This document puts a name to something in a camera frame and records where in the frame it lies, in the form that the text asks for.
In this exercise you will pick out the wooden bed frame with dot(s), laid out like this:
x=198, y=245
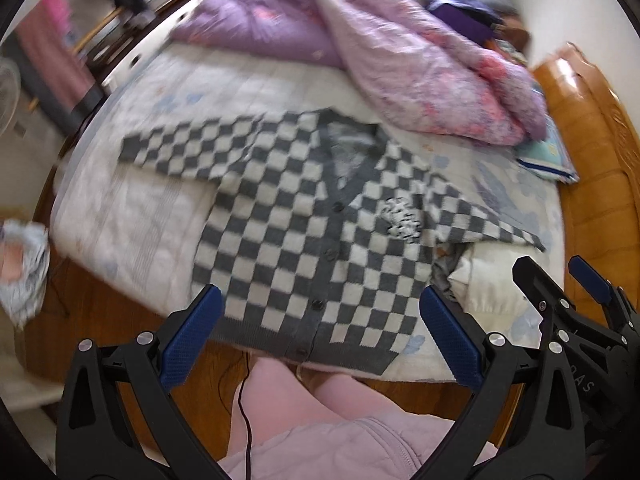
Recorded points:
x=595, y=150

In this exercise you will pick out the white dark low cabinet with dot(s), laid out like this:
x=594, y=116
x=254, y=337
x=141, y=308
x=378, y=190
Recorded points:
x=119, y=46

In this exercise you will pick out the pink quilted jacket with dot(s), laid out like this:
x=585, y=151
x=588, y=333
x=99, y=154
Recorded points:
x=387, y=446

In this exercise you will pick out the purple pink quilt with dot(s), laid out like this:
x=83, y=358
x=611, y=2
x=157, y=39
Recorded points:
x=416, y=71

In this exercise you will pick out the white floral bed mattress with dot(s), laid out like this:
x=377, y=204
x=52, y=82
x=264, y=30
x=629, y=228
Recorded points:
x=321, y=224

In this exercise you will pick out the person pink legs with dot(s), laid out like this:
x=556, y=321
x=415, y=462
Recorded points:
x=272, y=400

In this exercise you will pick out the white grey folded garment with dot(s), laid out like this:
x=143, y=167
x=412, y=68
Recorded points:
x=479, y=276

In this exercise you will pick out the wooden clothes rack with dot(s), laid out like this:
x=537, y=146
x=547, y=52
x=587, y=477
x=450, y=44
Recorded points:
x=86, y=15

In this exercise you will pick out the white electric fan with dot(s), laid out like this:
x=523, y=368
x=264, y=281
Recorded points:
x=10, y=92

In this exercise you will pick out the patterned plastic bag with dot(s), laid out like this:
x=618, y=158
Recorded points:
x=25, y=261

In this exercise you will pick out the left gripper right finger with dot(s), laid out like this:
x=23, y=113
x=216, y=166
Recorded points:
x=544, y=439

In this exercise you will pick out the dark purple clothes pile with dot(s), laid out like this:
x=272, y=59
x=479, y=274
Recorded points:
x=477, y=20

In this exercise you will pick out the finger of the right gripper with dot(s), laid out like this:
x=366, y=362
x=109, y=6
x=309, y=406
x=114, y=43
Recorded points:
x=548, y=298
x=616, y=306

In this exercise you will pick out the grey white checkered cardigan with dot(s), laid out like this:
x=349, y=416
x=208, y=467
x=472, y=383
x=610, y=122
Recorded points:
x=322, y=231

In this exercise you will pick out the pink red hanging towel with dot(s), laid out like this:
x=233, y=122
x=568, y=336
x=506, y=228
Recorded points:
x=43, y=35

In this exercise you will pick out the light blue pillow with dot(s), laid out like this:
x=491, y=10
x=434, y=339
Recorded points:
x=543, y=151

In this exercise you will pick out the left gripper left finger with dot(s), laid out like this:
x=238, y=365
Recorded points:
x=95, y=437

